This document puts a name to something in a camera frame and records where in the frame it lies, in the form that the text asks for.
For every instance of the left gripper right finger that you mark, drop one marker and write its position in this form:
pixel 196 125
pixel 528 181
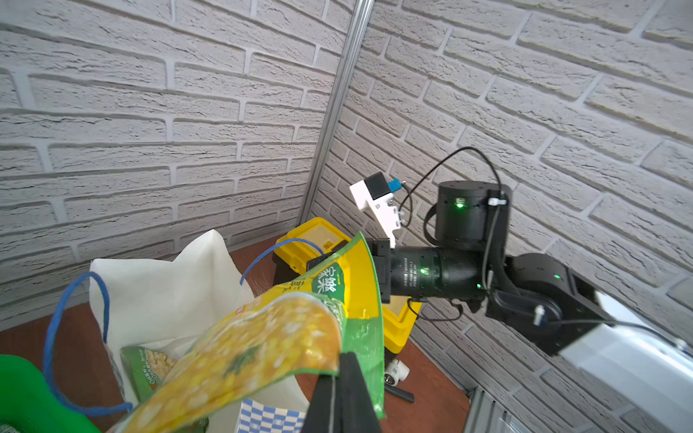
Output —
pixel 355 410

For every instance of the yellow corn soup packet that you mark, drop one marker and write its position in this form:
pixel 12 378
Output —
pixel 296 328

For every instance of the green plastic basket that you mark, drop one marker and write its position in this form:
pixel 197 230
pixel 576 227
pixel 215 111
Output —
pixel 27 404

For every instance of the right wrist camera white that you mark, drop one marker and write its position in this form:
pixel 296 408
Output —
pixel 376 194

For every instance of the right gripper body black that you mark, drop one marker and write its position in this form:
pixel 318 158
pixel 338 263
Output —
pixel 381 254

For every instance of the small hammer black handle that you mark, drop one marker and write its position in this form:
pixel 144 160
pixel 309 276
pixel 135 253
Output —
pixel 399 393

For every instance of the green soup packet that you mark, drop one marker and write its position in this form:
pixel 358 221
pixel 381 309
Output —
pixel 146 369

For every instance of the white blue checkered paper bag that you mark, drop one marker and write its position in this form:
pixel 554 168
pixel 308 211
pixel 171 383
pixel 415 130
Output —
pixel 156 304

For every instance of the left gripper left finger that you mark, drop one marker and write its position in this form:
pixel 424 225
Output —
pixel 324 413

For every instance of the yellow black toolbox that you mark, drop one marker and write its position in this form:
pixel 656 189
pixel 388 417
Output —
pixel 291 261

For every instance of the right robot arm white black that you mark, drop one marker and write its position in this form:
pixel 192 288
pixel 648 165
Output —
pixel 560 311

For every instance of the white pvc pipe fitting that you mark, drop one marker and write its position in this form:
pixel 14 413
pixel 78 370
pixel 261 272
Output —
pixel 396 371

